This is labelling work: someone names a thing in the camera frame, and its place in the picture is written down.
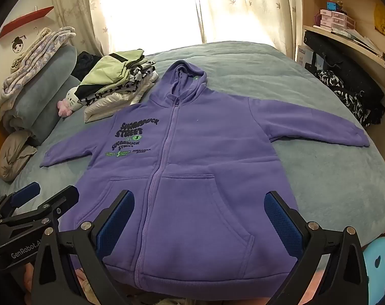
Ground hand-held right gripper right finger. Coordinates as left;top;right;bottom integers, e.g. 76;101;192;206
264;191;369;305

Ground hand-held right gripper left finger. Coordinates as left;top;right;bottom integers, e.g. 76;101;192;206
30;190;136;305

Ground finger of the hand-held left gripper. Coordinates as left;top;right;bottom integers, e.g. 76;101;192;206
0;182;41;220
21;185;80;226

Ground purple zip hoodie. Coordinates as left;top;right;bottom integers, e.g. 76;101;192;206
40;60;370;285

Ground person's pink pants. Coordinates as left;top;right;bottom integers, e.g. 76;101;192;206
19;257;98;305

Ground beige pillow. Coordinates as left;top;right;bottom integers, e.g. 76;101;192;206
0;130;38;182

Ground blue-grey fleece bed blanket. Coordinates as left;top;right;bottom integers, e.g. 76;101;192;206
0;41;385;255

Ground folded blue-grey blanket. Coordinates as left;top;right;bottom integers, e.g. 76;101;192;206
2;44;82;147

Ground white and pink cat plush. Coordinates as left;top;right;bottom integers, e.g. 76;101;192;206
57;86;82;118

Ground folded white puffy jacket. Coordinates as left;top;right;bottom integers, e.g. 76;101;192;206
84;70;159;124

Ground light blue plastic stool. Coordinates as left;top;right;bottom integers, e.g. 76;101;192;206
362;238;385;305

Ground folded black-white patterned garment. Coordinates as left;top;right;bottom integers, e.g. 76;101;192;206
78;60;156;105

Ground folded green and black garment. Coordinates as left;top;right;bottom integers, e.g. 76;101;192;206
80;49;147;86

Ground floral folded quilt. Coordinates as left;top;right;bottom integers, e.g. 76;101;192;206
0;27;77;123

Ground white cardboard box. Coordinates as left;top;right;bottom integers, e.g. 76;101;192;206
297;44;317;69

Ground black bag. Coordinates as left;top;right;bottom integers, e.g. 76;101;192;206
302;35;385;102

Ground cream leaf-print curtain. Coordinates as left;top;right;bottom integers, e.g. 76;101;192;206
49;0;101;58
194;0;304;59

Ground papers on shelf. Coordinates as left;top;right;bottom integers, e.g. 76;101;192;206
331;28;384;54

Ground pink mini drawer box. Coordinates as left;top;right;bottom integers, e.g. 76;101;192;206
320;9;357;32

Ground small blue and red toy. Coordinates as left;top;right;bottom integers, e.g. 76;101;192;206
327;1;347;15

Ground yellow bag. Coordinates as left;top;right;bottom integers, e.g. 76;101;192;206
374;2;385;37

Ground black cartoon wall sticker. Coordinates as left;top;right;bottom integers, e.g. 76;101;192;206
11;36;28;54

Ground red wall shelf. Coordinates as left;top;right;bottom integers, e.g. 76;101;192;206
0;6;55;40

